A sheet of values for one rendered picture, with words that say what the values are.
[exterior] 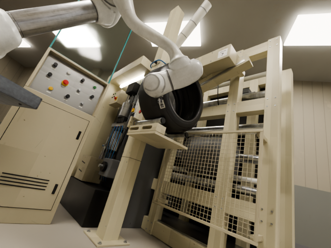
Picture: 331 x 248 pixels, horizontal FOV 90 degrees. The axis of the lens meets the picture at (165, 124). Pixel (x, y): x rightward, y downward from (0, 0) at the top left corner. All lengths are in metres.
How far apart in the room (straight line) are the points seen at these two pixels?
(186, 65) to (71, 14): 0.61
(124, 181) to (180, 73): 1.00
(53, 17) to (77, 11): 0.12
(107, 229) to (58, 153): 0.69
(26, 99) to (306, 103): 5.06
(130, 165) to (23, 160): 0.74
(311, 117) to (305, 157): 0.96
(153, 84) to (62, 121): 1.03
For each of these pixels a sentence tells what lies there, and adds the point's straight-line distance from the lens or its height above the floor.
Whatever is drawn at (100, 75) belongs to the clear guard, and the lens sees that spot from 1.82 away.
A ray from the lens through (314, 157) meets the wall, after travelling 4.68.
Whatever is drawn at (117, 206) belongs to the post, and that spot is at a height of 0.24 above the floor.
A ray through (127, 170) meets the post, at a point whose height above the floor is 0.51.
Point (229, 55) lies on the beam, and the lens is 1.65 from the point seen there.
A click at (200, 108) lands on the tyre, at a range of 1.49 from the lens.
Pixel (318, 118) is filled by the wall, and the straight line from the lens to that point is 5.04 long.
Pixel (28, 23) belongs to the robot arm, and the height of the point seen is 0.97.
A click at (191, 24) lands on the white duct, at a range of 2.60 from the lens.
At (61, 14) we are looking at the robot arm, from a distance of 1.04.
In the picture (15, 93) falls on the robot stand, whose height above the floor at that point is 0.62.
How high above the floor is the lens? 0.50
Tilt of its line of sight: 19 degrees up
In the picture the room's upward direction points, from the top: 15 degrees clockwise
